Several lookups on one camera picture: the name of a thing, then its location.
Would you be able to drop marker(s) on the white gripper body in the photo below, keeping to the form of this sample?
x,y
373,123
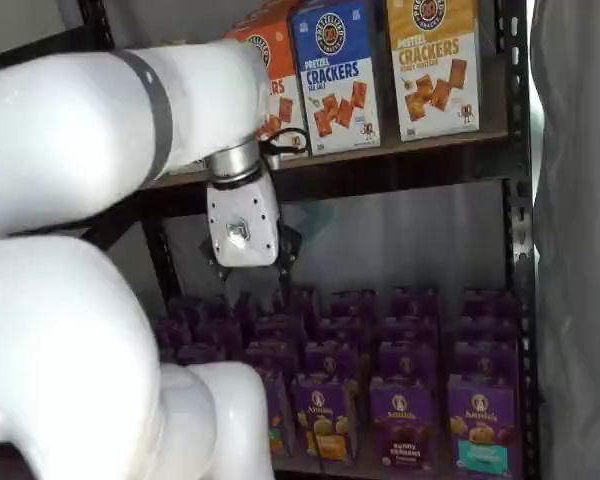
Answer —
x,y
240,220

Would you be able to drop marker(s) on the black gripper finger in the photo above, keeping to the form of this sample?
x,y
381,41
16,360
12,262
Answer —
x,y
214,264
288,250

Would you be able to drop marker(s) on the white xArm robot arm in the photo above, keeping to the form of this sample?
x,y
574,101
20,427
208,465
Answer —
x,y
55,125

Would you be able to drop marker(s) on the purple Annie's snack box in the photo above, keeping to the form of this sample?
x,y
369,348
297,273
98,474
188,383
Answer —
x,y
297,302
490,302
341,331
172,337
200,354
217,334
414,302
195,310
276,330
351,305
484,330
407,330
270,356

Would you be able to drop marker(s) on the purple box orange honey patch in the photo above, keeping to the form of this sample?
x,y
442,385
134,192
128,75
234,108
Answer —
x,y
325,420
330,360

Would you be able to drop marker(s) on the brown shelf board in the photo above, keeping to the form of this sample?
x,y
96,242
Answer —
x,y
390,150

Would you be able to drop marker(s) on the orange pretzel crackers box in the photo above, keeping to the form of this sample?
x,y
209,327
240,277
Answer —
x,y
280,65

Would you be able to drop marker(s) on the purple box brown patch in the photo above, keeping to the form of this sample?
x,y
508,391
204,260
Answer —
x,y
402,425
405,362

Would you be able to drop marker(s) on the purple box orange green patch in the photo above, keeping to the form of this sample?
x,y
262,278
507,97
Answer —
x,y
279,415

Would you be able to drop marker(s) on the blue pretzel crackers box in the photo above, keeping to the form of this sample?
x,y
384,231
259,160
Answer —
x,y
335,75

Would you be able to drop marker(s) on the yellow pretzel crackers box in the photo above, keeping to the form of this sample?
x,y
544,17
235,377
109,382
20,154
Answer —
x,y
430,75

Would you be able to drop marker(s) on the purple box teal patch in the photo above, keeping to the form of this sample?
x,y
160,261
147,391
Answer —
x,y
485,360
485,430

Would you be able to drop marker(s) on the black metal shelf rack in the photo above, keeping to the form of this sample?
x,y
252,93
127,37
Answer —
x,y
519,125

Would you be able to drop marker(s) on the grey fabric curtain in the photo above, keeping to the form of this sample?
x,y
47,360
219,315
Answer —
x,y
580,250

